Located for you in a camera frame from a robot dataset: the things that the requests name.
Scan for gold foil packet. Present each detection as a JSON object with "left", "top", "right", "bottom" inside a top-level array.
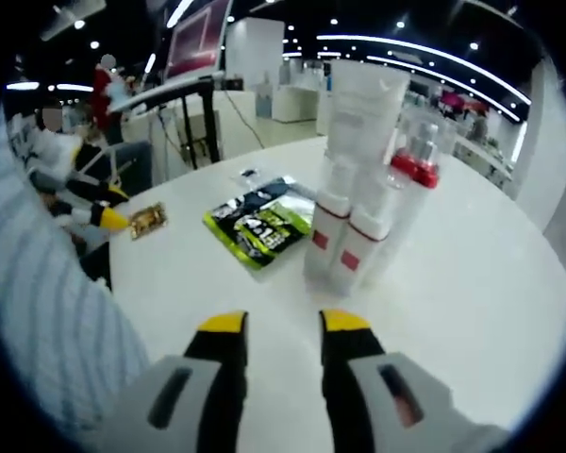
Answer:
[{"left": 130, "top": 202, "right": 170, "bottom": 243}]

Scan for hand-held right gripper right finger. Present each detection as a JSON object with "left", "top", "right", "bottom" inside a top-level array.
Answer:
[{"left": 319, "top": 309, "right": 510, "bottom": 453}]

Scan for row of white office desks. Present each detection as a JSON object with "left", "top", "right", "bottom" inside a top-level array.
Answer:
[{"left": 452, "top": 134, "right": 516, "bottom": 191}]

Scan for ceiling air vent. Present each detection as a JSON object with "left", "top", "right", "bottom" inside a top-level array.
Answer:
[{"left": 40, "top": 0, "right": 108, "bottom": 42}]

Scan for white laptop stand black legs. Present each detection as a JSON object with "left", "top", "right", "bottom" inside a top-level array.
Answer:
[{"left": 108, "top": 74, "right": 224, "bottom": 172}]

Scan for small white sachet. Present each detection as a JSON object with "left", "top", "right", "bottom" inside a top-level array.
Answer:
[{"left": 230, "top": 167, "right": 265, "bottom": 188}]

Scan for silver foil pouch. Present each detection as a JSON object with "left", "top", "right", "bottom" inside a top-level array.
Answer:
[{"left": 242, "top": 175, "right": 320, "bottom": 219}]

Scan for dark green printed pouch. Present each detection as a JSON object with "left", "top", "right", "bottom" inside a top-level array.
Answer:
[{"left": 202, "top": 187, "right": 312, "bottom": 271}]

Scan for clear bottle red collar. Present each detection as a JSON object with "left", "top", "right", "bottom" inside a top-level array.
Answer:
[{"left": 389, "top": 110, "right": 454, "bottom": 285}]

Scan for white skincare tube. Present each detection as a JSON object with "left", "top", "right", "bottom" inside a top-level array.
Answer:
[{"left": 325, "top": 59, "right": 411, "bottom": 202}]

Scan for laptop with red screen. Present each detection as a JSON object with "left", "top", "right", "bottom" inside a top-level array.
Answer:
[{"left": 164, "top": 0, "right": 233, "bottom": 82}]

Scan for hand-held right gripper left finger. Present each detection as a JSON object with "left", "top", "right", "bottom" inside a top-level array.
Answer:
[{"left": 101, "top": 310, "right": 250, "bottom": 453}]

